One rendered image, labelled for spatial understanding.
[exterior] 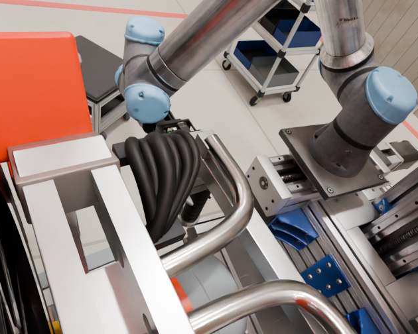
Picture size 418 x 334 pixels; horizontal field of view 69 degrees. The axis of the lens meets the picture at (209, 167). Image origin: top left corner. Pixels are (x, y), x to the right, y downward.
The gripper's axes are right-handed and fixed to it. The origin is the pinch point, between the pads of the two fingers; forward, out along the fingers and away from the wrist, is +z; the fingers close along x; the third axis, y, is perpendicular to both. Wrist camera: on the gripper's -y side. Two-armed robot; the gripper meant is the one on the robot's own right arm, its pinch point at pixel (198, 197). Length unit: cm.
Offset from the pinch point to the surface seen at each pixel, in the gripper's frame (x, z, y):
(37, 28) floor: 6, -201, -83
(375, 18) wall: 335, -156, -49
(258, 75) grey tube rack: 130, -105, -65
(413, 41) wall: 329, -104, -44
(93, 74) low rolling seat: 13, -102, -49
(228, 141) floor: 87, -69, -83
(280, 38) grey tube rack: 130, -102, -33
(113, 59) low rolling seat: 26, -113, -49
